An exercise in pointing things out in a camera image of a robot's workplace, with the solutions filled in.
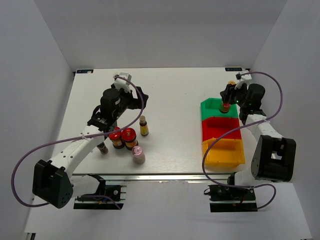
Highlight red lid jar rear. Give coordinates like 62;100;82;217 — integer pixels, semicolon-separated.
108;131;125;149

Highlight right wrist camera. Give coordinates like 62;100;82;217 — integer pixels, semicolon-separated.
235;70;252;89

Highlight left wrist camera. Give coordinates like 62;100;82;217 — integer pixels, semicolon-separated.
111;72;132;93

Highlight blue table label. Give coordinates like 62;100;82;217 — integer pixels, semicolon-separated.
224;67;243;72
76;69;94;74

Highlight black cap spice jar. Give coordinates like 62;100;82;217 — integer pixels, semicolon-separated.
96;142;109;155

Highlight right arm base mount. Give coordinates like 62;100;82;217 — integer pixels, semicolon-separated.
203;184;258;213

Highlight purple cable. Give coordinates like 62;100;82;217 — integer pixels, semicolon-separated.
201;71;285;210
11;76;147;210

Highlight yellow cap sauce bottle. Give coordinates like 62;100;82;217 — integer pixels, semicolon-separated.
219;81;236;114

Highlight small yellow label bottle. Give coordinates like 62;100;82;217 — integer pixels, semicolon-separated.
139;115;149;136

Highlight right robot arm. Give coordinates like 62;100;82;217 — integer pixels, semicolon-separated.
219;83;297;200

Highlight red lid jar front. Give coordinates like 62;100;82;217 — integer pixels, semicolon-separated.
121;127;139;151

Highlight yellow plastic bin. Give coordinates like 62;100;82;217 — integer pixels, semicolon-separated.
204;138;246;169

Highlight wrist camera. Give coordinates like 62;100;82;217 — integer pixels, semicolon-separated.
111;72;132;93
235;70;252;89

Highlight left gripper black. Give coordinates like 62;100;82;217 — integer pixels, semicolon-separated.
113;86;148;119

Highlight left blue table label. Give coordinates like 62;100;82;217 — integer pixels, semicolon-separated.
76;69;94;74

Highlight right blue table label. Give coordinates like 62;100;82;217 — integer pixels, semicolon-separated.
224;67;243;72

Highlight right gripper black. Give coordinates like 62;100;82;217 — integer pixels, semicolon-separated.
219;81;247;108

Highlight pink cap spice shaker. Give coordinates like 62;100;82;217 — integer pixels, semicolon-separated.
131;145;146;165

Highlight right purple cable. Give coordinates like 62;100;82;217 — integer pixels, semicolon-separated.
201;71;285;210

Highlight red plastic bin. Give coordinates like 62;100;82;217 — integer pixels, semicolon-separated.
202;116;240;142

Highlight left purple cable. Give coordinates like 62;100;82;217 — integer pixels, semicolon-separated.
11;76;147;210

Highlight red lid jar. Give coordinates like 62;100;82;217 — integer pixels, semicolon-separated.
121;127;139;151
108;131;125;149

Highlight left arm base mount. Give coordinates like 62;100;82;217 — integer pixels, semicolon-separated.
73;174;127;210

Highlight green plastic bin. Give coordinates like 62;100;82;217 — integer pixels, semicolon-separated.
200;98;239;121

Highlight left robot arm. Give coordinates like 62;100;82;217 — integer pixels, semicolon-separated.
32;86;149;209

